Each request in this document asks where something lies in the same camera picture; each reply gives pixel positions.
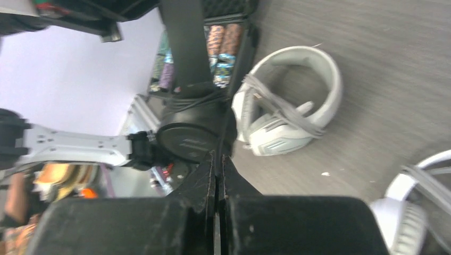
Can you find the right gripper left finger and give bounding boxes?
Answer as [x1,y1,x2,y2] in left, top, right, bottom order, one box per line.
[26,152,215,254]

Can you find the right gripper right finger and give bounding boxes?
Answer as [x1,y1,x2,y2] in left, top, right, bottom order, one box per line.
[218,156,388,254]

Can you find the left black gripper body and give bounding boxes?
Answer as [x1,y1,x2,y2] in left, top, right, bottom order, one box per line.
[1,0,159,43]

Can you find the white grey angular headphones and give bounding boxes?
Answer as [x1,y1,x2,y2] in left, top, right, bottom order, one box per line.
[232,46,344,156]

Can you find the black small headphones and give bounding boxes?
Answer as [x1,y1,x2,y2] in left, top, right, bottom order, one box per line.
[156,1,237,164]

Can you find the white round gaming headphones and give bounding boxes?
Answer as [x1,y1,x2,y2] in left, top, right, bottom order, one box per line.
[370,150,450,254]

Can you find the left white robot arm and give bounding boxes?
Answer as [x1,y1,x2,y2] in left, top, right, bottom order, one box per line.
[1,1,163,171]

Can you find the black poker chip case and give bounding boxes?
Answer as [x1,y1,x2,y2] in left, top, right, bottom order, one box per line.
[148,1,258,99]

